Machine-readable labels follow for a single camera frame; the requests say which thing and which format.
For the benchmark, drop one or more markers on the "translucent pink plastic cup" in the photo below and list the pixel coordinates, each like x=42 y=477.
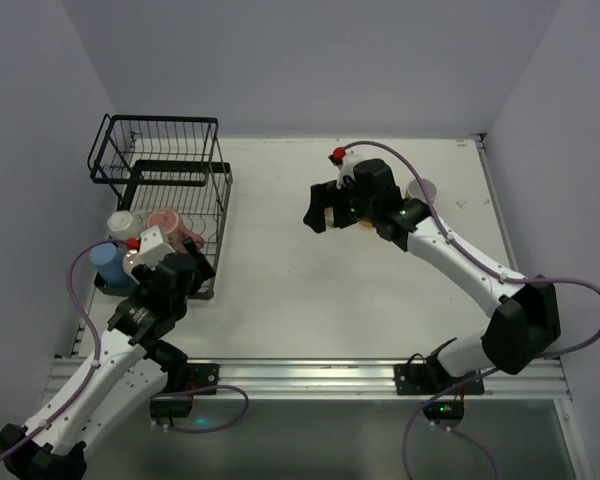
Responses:
x=130 y=261

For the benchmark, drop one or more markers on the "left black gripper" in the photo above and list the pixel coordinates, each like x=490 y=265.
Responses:
x=190 y=261

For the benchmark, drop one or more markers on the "black wire dish rack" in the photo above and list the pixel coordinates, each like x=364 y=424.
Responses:
x=153 y=162

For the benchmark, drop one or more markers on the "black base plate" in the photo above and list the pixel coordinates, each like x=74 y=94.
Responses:
x=191 y=376
x=424 y=375

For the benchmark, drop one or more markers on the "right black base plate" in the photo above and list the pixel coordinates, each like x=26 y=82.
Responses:
x=424 y=375

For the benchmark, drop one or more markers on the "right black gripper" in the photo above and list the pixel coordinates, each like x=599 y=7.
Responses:
x=340 y=206

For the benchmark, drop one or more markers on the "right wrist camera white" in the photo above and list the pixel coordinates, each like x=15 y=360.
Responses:
x=345 y=162

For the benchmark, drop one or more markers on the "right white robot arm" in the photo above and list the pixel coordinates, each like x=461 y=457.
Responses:
x=523 y=317

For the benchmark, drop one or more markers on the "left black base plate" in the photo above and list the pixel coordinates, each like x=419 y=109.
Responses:
x=191 y=376

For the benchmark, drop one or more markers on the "beige speckled ceramic cup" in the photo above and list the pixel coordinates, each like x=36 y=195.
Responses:
x=329 y=218

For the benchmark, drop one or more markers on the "white hexagonal cup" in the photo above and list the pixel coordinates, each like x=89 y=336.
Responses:
x=124 y=224

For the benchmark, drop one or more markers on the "pink speckled mug in rack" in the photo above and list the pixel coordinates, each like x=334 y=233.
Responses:
x=174 y=228

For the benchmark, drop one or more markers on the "pink square mug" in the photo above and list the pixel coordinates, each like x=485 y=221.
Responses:
x=423 y=190

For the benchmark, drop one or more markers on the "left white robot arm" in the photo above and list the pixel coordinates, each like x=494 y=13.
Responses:
x=130 y=363

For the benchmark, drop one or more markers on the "light blue plastic cup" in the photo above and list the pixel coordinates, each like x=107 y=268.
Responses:
x=107 y=259

